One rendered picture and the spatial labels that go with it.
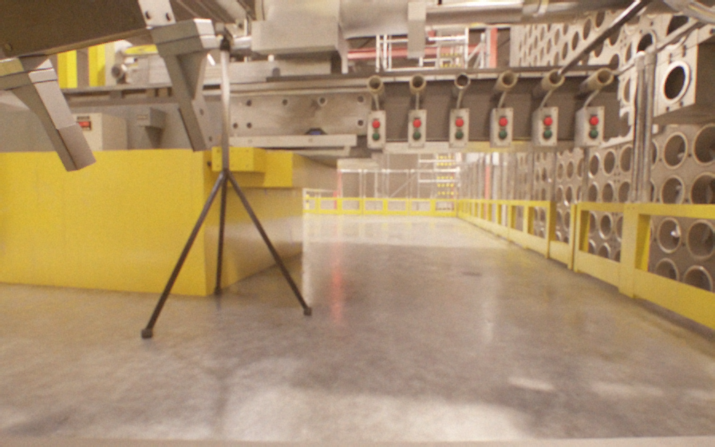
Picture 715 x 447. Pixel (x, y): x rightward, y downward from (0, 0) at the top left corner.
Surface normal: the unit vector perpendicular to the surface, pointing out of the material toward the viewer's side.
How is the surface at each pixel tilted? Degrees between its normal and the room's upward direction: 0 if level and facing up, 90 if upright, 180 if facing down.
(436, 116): 90
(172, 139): 90
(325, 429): 0
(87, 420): 0
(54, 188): 90
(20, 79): 113
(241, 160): 90
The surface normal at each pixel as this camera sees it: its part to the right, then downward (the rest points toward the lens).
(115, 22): -0.06, 0.46
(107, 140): 0.99, 0.02
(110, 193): -0.16, 0.07
